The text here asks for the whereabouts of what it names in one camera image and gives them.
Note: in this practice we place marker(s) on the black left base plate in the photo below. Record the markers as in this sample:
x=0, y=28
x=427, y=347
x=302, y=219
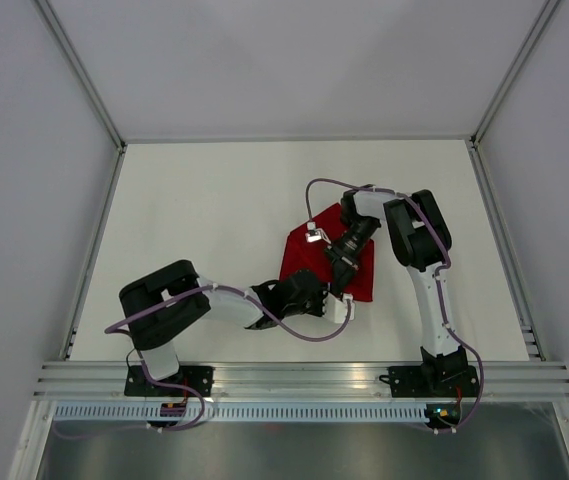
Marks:
x=188, y=381

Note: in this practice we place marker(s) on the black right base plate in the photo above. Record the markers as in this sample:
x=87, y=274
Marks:
x=409, y=382

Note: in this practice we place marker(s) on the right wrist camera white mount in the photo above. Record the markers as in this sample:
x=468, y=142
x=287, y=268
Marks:
x=314, y=233

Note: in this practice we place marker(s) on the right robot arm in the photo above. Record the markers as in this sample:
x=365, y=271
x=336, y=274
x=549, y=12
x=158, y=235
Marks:
x=420, y=240

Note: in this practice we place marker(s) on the slotted cable duct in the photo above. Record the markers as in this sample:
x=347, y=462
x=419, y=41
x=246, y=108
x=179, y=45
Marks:
x=313, y=412

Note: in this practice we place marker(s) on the red cloth napkin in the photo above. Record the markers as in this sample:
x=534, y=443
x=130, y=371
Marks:
x=299, y=254

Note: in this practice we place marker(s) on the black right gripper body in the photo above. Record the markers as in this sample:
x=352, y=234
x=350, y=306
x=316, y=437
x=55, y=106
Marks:
x=351, y=243

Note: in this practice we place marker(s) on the left aluminium frame post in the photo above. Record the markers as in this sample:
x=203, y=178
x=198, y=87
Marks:
x=64, y=43

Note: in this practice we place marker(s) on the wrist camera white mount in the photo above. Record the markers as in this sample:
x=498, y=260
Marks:
x=338, y=310
x=314, y=233

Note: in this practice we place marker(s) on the aluminium mounting rail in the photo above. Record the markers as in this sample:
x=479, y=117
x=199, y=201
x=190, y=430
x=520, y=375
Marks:
x=503, y=381

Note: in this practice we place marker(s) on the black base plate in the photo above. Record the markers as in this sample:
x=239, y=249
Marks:
x=188, y=381
x=409, y=382

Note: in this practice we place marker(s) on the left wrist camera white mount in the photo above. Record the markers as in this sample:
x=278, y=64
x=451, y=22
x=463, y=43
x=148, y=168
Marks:
x=338, y=310

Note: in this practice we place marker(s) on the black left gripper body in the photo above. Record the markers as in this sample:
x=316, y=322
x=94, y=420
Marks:
x=312, y=307

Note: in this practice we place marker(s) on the right aluminium frame post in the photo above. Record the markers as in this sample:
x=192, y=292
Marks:
x=534, y=35

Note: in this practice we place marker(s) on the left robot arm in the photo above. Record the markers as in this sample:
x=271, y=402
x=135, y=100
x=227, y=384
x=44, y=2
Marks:
x=163, y=304

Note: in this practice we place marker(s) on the aluminium frame post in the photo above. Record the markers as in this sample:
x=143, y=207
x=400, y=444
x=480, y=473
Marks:
x=534, y=35
x=64, y=43

